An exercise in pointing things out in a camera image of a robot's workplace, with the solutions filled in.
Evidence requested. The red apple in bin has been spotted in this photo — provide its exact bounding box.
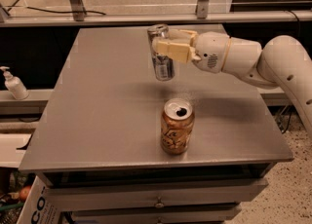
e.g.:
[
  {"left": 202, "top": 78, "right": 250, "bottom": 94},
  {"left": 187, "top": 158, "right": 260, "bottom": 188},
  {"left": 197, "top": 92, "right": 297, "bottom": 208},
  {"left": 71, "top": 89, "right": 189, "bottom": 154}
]
[{"left": 19, "top": 186, "right": 31, "bottom": 202}]

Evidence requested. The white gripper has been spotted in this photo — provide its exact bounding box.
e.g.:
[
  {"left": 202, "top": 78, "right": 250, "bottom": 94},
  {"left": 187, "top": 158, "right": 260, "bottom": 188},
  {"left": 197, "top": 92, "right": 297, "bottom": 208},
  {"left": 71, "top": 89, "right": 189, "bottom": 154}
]
[{"left": 152, "top": 29, "right": 230, "bottom": 73}]

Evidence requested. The silver blue redbull can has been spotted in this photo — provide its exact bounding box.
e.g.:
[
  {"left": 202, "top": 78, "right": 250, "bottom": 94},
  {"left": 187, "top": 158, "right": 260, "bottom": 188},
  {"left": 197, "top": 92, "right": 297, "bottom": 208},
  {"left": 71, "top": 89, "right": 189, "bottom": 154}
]
[{"left": 147, "top": 24, "right": 175, "bottom": 81}]

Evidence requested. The white pump lotion bottle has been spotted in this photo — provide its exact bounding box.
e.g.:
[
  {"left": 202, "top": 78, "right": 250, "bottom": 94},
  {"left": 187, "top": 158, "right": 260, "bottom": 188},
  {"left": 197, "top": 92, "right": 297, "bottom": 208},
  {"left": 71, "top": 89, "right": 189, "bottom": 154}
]
[{"left": 0, "top": 66, "right": 29, "bottom": 100}]

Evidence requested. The grey cabinet upper drawer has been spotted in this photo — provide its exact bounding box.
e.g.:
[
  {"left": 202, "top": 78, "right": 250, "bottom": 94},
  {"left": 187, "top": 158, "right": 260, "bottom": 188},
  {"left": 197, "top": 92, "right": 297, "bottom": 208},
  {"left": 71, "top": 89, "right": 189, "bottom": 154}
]
[{"left": 44, "top": 178, "right": 268, "bottom": 211}]

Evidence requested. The grey cabinet drawer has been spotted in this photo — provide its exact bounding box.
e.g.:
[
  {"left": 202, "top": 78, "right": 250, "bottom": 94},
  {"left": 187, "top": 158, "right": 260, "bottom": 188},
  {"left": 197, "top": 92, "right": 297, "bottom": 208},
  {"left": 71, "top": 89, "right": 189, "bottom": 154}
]
[
  {"left": 72, "top": 204, "right": 241, "bottom": 224},
  {"left": 44, "top": 178, "right": 268, "bottom": 211}
]

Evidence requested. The brown gold soda can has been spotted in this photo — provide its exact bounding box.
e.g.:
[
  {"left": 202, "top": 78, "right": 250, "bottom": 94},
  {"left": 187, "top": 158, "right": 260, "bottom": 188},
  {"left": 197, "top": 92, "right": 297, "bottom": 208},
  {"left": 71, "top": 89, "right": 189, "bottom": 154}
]
[{"left": 161, "top": 98, "right": 195, "bottom": 155}]

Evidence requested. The grey cabinet lower drawer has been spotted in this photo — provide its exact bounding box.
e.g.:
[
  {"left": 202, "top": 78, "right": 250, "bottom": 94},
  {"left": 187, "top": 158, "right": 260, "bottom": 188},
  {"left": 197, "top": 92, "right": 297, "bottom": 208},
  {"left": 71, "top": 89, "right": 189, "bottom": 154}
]
[{"left": 72, "top": 204, "right": 241, "bottom": 224}]

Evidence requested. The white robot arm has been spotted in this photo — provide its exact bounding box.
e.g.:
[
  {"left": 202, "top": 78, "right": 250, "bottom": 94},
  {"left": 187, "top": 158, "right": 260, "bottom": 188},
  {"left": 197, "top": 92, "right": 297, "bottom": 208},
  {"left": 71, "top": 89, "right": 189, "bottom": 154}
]
[{"left": 151, "top": 29, "right": 312, "bottom": 134}]

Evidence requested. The white cardboard box with letters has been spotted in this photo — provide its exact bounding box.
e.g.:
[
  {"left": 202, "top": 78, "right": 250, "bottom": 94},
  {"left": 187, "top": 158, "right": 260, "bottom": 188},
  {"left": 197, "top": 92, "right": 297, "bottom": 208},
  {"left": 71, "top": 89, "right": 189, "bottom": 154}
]
[{"left": 17, "top": 176, "right": 60, "bottom": 224}]

